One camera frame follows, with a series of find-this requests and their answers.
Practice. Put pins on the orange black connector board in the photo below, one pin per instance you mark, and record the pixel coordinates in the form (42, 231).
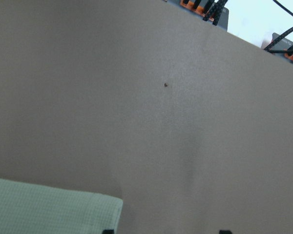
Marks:
(201, 8)

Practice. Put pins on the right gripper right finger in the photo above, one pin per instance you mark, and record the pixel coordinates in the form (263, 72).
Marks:
(225, 232)

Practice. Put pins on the olive green long-sleeve shirt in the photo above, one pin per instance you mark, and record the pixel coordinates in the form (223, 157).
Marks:
(36, 209)

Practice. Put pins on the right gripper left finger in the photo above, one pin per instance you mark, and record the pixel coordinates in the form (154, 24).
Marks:
(108, 232)

